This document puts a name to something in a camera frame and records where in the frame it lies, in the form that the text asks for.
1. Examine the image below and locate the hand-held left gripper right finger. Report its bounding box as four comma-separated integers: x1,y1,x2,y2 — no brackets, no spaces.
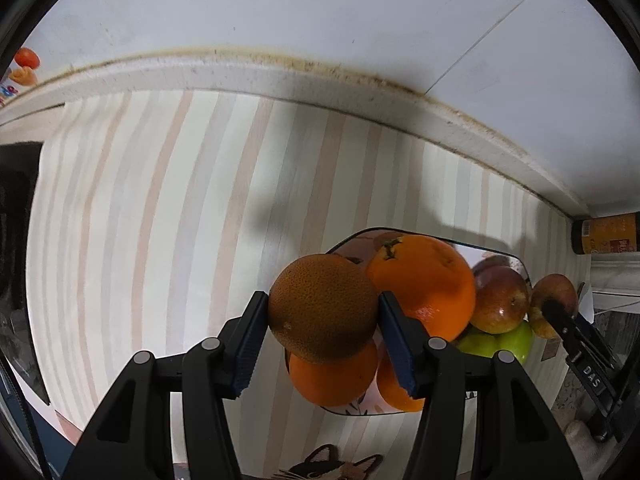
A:
377,291,568,480

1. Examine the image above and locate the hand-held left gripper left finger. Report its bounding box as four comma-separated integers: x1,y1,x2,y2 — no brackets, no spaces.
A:
62,290,271,480

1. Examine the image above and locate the pink red apple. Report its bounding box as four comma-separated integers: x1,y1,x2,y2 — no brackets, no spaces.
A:
530,273,579,339

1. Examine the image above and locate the green apple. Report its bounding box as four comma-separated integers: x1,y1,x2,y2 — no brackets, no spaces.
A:
457,332,501,359
495,320,535,366

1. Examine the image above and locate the brownish red apple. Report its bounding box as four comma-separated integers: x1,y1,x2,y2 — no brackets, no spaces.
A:
470,265,531,335

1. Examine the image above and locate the large orange with stem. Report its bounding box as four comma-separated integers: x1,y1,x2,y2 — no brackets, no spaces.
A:
366,234,477,343

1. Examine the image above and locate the dark skinned orange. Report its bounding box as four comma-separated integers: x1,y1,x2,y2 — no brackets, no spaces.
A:
268,254,381,366

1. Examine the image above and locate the floral oval plate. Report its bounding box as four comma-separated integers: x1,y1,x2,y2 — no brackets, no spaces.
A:
286,227,532,417

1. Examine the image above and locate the patterned glass sliding door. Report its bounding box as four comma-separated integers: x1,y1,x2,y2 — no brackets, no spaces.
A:
550,255,640,441

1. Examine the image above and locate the brown spice jar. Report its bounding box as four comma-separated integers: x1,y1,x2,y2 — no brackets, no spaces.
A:
571,212,640,256

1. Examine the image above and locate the striped cat print table mat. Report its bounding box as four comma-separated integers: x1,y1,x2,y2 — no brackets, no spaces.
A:
25,90,596,480

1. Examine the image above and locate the black gas stove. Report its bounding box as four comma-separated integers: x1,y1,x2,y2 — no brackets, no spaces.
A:
0,142,51,406

